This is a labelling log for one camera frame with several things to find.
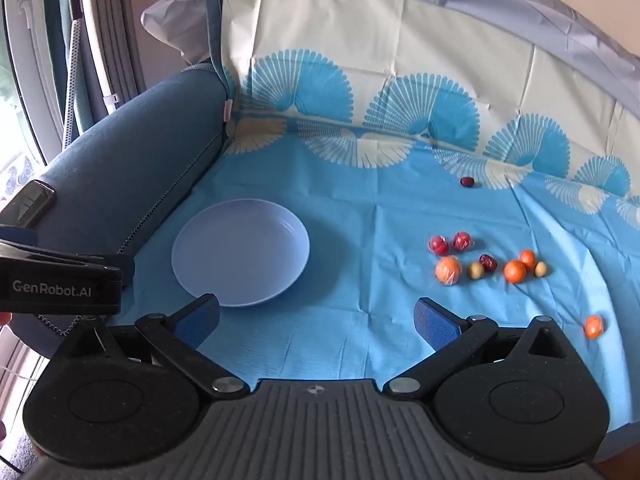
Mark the white pipe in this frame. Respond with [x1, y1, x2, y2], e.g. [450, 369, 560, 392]
[80, 0, 121, 116]

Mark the thin coiled cord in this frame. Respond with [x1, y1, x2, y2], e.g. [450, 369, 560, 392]
[37, 312, 83, 337]

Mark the blue fan-patterned cloth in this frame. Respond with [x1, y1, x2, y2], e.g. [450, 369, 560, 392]
[107, 0, 640, 461]

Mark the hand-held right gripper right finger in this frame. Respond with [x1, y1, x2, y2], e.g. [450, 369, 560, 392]
[382, 297, 583, 401]

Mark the grey cover sheet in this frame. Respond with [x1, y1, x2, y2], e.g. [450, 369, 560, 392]
[141, 0, 640, 126]

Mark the black smartphone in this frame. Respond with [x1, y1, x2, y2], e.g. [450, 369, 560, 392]
[0, 180, 57, 229]

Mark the light blue plate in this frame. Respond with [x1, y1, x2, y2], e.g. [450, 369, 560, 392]
[171, 198, 311, 308]

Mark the teal curtain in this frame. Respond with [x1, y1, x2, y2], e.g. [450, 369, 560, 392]
[42, 0, 101, 136]

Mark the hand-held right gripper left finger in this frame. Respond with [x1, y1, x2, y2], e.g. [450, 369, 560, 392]
[47, 294, 251, 401]

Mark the grey curtain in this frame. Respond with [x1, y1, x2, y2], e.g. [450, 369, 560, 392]
[92, 0, 147, 106]

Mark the dotted white pole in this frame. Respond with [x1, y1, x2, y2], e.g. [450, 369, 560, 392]
[62, 17, 84, 151]

